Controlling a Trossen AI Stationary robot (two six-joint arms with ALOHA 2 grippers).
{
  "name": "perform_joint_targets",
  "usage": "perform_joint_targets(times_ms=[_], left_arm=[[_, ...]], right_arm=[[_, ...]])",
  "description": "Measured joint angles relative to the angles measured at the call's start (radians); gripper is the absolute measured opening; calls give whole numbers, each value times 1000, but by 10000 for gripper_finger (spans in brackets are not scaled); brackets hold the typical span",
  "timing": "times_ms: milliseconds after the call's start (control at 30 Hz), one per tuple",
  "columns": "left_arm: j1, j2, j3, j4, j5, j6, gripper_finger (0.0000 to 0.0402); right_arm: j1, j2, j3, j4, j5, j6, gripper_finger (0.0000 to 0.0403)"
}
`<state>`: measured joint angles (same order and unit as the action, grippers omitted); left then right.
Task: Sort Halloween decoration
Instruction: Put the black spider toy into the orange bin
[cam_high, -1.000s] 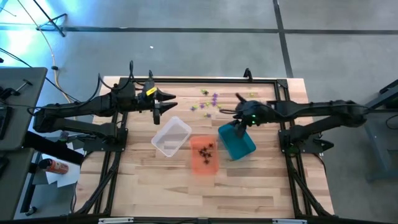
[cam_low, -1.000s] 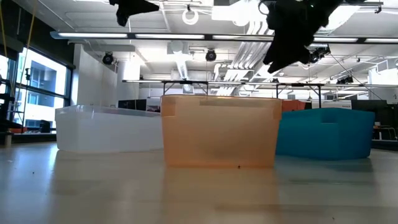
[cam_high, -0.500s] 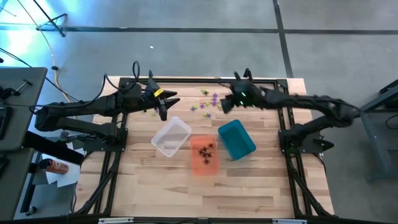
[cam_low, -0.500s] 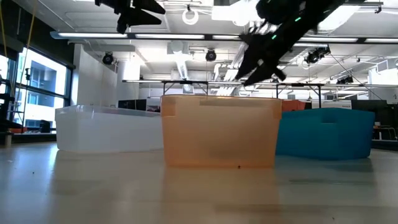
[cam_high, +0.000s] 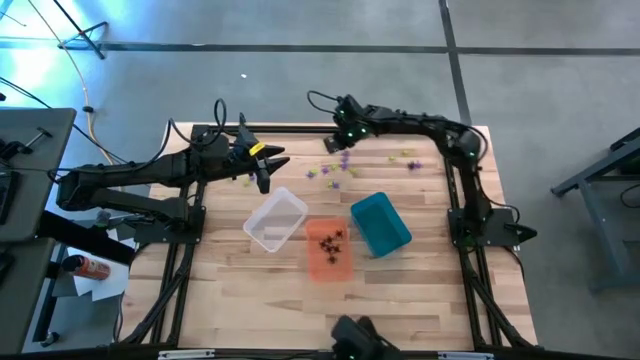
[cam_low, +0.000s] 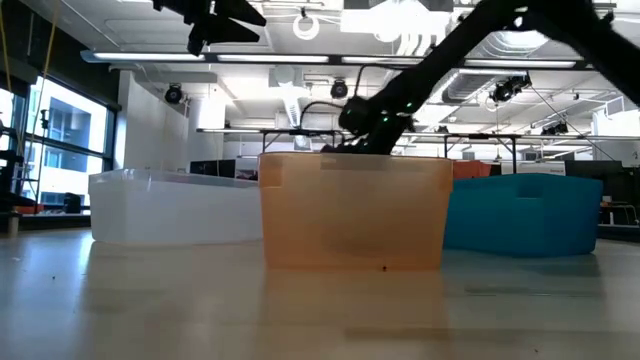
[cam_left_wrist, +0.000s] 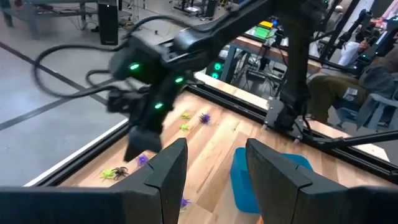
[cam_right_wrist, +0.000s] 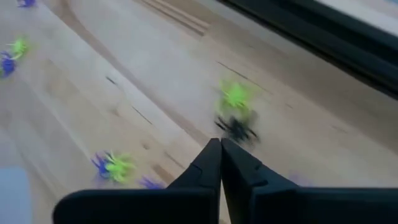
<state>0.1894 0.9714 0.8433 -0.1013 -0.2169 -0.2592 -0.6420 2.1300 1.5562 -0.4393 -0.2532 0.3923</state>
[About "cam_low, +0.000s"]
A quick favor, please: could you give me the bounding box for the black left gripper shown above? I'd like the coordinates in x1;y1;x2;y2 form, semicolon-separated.
164;0;268;44

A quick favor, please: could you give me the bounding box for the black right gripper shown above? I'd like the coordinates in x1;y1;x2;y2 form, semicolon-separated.
320;89;419;155

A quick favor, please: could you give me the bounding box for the long tan tape strip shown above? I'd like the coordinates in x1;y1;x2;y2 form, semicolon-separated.
319;155;427;173

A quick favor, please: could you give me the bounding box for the black ceiling spotlight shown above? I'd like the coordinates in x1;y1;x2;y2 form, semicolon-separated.
163;82;184;106
539;121;571;137
329;78;350;100
488;73;533;105

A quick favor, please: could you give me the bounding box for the black folding table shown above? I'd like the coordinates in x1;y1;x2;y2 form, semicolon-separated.
259;128;346;154
442;132;524;175

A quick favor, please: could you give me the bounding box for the orange plastic bin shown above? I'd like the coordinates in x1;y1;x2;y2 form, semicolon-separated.
257;151;455;272

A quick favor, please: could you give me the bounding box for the long ceiling light bar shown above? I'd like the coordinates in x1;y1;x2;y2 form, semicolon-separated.
79;48;640;70

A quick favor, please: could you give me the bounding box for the orange box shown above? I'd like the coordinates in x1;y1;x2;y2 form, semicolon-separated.
452;159;494;181

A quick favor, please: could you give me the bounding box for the black monitor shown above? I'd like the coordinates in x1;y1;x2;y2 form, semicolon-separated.
188;158;237;180

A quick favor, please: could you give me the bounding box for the white box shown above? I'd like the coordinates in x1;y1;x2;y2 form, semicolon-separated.
499;160;567;177

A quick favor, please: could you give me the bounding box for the teal plastic bin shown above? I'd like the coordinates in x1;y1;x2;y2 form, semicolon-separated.
442;172;605;259

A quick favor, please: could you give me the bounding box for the clear plastic bin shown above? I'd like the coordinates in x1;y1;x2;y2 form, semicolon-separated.
88;168;265;247

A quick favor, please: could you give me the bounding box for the large window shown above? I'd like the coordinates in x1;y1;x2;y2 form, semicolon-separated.
0;74;121;221

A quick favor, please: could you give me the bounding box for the black cabinet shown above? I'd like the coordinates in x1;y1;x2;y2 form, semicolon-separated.
564;159;640;207

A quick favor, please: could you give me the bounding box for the small black bin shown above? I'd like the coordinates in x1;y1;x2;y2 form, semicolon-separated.
63;192;84;215

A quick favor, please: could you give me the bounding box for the black equipment rack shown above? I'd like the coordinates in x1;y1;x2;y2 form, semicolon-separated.
0;117;26;216

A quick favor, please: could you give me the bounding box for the white ceiling ring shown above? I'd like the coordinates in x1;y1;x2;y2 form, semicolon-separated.
292;12;321;42

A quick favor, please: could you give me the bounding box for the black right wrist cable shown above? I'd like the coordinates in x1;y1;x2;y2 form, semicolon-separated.
298;63;401;132

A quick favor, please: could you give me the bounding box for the silver air duct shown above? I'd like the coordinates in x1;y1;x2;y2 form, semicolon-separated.
442;29;551;104

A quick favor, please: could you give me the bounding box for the thin yellow cable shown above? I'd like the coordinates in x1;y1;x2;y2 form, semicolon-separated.
0;0;12;86

